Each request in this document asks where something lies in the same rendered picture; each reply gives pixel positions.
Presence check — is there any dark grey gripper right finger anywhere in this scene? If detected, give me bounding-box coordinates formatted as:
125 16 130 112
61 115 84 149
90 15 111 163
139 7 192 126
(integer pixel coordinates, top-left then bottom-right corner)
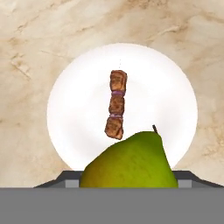
171 170 224 189

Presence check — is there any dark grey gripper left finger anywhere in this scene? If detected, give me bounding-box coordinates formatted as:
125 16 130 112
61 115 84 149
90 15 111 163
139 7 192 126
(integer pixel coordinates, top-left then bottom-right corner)
34 170 84 189

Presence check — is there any white round plate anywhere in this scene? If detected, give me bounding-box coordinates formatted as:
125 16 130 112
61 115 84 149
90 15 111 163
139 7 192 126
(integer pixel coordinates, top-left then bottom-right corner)
46 42 199 172

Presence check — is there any brown meat kebab skewer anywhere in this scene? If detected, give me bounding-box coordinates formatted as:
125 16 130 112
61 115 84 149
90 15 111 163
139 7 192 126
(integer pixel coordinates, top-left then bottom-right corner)
104 59 129 141

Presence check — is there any green pear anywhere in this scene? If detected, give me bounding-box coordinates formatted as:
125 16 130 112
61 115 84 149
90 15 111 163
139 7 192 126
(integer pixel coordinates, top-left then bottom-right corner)
79 124 179 189

